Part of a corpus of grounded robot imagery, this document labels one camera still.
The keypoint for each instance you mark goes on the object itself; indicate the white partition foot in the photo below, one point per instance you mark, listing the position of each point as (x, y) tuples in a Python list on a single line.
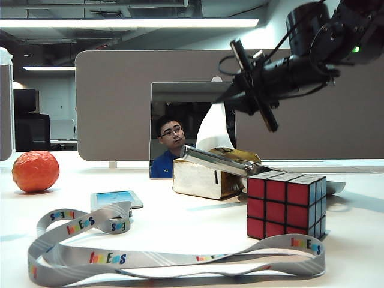
[(112, 164)]

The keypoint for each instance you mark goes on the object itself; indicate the black cabinet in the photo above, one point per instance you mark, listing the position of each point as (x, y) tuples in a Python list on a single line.
[(25, 102)]

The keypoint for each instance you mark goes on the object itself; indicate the gold white tissue box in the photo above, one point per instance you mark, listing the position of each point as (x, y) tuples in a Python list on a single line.
[(195, 180)]

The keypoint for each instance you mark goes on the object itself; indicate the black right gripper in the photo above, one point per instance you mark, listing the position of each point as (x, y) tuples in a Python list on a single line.
[(288, 75)]

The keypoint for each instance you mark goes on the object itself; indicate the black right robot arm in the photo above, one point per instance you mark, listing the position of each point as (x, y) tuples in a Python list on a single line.
[(345, 30)]

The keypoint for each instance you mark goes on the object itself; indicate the grey desk partition panel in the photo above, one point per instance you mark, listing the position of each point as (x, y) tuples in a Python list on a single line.
[(4, 120)]

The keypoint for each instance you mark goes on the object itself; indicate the black office chair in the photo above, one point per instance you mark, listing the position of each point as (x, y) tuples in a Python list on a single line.
[(31, 132)]

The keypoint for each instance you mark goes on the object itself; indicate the long ceiling light strip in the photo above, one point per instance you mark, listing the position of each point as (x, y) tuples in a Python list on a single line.
[(120, 23)]

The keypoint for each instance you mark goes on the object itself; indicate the short ceiling light strip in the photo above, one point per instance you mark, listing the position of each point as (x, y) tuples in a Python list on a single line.
[(48, 68)]

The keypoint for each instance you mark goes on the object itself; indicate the Rubik's cube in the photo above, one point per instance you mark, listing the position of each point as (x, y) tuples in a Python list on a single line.
[(276, 207)]

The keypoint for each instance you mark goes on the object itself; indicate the silver metal tube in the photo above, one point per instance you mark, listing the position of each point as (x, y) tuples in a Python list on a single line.
[(210, 158)]

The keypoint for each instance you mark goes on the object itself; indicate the crumpled orange ball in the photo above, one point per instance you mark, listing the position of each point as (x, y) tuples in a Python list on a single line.
[(35, 172)]

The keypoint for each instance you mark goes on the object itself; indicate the ceiling air vent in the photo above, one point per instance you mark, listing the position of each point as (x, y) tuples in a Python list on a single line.
[(109, 14)]

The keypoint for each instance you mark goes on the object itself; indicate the brown desk partition panel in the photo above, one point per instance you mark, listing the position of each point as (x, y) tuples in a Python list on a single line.
[(120, 105)]

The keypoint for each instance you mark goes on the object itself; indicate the white tissue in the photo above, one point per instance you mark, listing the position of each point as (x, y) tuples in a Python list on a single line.
[(214, 129)]

